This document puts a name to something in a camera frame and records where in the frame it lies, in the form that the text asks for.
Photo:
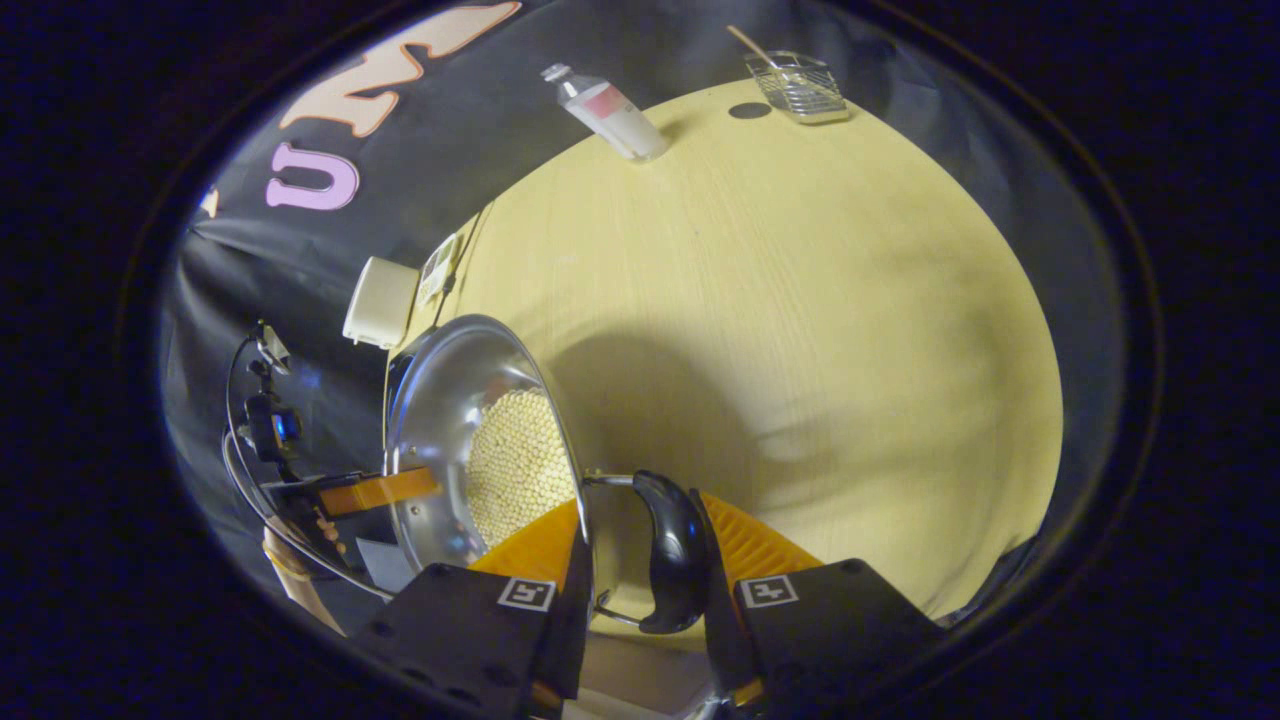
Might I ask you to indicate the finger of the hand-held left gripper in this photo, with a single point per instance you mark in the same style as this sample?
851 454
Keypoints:
380 491

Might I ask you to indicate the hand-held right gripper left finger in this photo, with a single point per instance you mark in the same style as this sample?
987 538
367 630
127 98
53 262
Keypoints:
565 620

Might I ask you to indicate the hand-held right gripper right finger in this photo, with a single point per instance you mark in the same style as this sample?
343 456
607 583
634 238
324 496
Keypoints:
725 630

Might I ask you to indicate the black induction cooktop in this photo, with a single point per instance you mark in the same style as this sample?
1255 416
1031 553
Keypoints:
388 565

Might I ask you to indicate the white toaster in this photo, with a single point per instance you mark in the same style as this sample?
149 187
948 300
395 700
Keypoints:
380 302

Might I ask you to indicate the white compartment tray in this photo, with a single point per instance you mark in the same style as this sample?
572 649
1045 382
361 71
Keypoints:
438 268

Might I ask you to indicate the black backdrop cloth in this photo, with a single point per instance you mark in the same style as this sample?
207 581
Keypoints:
470 130

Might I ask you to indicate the clear plastic bottle red label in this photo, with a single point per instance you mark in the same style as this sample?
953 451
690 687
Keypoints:
615 115

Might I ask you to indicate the black round table cap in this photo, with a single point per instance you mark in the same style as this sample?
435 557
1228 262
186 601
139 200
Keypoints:
750 110

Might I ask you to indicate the wooden stick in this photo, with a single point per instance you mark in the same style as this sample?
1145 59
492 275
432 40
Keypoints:
750 42

